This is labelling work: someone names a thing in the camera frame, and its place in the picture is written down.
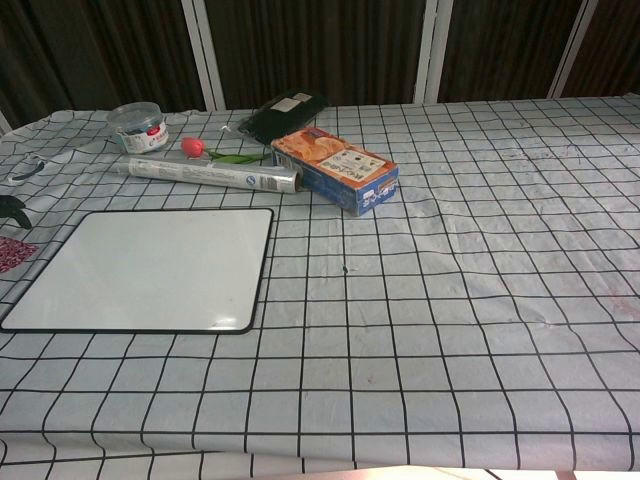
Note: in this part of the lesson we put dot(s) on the clear plastic tub with lid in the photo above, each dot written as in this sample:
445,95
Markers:
140,127

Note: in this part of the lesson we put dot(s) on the white black-grid tablecloth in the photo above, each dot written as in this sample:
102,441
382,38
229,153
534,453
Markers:
450,300

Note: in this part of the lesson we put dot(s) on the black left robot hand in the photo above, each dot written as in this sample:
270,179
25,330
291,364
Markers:
11,210

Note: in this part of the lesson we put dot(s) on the white board with black frame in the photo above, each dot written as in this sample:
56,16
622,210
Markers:
150,270

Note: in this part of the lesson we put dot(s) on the silver foil wrap roll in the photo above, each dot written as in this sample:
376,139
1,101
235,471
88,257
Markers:
210,174

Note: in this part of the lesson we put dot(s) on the red patterned square cloth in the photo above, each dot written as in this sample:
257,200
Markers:
15,254

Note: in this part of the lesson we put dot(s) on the black plastic package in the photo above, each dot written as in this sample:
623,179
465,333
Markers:
282,117

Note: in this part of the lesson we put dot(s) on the dark brown curtain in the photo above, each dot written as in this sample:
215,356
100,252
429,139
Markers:
320,45

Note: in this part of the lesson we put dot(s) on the white slanted frame post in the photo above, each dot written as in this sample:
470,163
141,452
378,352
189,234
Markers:
572,50

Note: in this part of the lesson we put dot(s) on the pink artificial tulip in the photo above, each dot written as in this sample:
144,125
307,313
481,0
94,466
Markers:
195,146

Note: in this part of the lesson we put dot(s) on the orange blue cracker box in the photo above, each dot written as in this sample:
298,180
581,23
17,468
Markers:
340,167

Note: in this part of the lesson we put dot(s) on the white single frame post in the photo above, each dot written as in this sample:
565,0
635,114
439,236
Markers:
432,50

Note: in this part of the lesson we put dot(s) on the white double frame post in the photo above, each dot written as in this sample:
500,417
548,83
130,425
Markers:
202,50

